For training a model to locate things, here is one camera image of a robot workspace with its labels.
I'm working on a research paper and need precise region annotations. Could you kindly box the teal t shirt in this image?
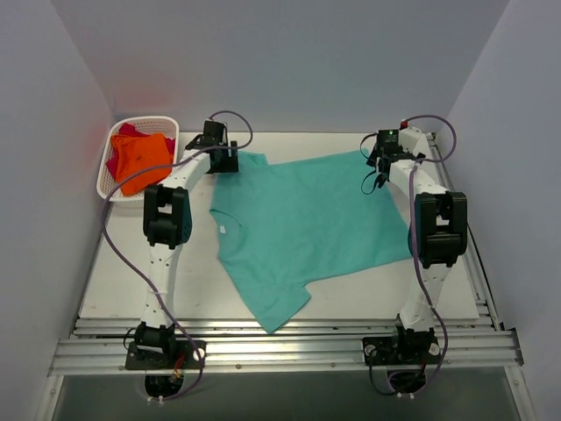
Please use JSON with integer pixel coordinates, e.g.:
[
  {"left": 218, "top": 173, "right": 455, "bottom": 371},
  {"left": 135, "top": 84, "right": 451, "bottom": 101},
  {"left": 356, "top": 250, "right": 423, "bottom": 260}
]
[{"left": 209, "top": 151, "right": 410, "bottom": 333}]

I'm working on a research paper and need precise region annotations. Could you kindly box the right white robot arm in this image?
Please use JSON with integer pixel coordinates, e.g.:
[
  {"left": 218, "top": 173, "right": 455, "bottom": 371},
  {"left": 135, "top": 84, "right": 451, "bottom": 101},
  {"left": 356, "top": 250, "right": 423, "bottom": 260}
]
[{"left": 366, "top": 127, "right": 467, "bottom": 362}]

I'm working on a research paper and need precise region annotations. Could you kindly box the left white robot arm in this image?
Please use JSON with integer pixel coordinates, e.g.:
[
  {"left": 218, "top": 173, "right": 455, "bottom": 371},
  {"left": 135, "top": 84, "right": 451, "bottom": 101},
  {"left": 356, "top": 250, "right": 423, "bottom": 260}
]
[{"left": 134, "top": 119, "right": 238, "bottom": 367}]

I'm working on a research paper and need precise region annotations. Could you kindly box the orange t shirt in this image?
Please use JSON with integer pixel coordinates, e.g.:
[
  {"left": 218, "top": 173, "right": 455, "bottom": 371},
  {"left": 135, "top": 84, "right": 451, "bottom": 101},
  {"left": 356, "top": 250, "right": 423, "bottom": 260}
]
[{"left": 110, "top": 133, "right": 174, "bottom": 196}]

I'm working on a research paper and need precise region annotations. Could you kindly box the magenta t shirt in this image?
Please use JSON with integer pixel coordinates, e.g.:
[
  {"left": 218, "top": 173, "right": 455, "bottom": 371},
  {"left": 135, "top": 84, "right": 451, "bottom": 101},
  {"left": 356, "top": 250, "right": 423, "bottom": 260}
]
[{"left": 105, "top": 123, "right": 175, "bottom": 180}]

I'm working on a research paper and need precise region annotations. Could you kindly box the black thin cable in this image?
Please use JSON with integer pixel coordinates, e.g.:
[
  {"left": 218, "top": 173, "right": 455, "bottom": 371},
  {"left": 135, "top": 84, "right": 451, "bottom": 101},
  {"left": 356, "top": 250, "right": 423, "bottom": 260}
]
[{"left": 359, "top": 133, "right": 387, "bottom": 196}]

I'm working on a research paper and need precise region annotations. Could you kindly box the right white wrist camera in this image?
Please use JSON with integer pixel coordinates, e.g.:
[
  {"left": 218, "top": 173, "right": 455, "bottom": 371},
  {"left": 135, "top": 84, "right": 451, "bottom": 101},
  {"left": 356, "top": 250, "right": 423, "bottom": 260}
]
[{"left": 398, "top": 125, "right": 426, "bottom": 153}]

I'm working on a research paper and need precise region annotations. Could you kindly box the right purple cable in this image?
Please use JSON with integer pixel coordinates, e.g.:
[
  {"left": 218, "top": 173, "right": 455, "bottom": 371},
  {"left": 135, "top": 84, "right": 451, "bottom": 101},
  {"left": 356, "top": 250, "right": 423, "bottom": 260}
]
[{"left": 387, "top": 113, "right": 460, "bottom": 396}]

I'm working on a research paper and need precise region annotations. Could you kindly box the purple cable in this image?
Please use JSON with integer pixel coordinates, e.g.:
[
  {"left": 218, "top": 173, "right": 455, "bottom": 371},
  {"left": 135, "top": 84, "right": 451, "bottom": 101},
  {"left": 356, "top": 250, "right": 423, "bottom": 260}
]
[
  {"left": 387, "top": 113, "right": 460, "bottom": 396},
  {"left": 100, "top": 110, "right": 254, "bottom": 400}
]

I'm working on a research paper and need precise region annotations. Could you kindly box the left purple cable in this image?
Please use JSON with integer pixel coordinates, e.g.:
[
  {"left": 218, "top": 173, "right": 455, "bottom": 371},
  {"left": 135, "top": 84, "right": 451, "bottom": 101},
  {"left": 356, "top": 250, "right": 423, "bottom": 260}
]
[{"left": 100, "top": 110, "right": 254, "bottom": 400}]

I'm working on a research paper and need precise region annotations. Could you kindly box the right side aluminium rail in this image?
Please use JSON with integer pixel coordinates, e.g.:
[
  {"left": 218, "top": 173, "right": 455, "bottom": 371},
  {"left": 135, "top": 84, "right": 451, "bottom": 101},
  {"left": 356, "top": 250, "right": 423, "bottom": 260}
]
[{"left": 428, "top": 132, "right": 505, "bottom": 331}]

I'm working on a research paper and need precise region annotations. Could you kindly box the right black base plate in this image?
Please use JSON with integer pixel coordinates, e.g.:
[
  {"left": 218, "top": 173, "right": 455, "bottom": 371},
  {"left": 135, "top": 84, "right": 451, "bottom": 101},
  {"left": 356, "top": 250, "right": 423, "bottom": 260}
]
[{"left": 361, "top": 336, "right": 441, "bottom": 366}]

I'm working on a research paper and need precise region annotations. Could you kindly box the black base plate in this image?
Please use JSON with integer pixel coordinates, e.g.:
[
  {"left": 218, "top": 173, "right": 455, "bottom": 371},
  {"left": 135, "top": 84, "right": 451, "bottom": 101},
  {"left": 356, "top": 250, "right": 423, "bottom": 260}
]
[
  {"left": 124, "top": 340, "right": 207, "bottom": 371},
  {"left": 361, "top": 336, "right": 441, "bottom": 366}
]

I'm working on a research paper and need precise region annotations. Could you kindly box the front aluminium rail frame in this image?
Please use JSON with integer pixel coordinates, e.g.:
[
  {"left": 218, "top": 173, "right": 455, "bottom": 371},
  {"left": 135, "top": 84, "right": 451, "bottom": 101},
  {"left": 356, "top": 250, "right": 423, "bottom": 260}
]
[{"left": 49, "top": 316, "right": 523, "bottom": 375}]

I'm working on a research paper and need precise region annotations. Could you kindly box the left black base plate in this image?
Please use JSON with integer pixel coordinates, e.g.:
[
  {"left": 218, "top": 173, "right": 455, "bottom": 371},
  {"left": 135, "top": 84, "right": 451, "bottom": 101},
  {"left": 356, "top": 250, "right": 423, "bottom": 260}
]
[{"left": 124, "top": 340, "right": 207, "bottom": 371}]

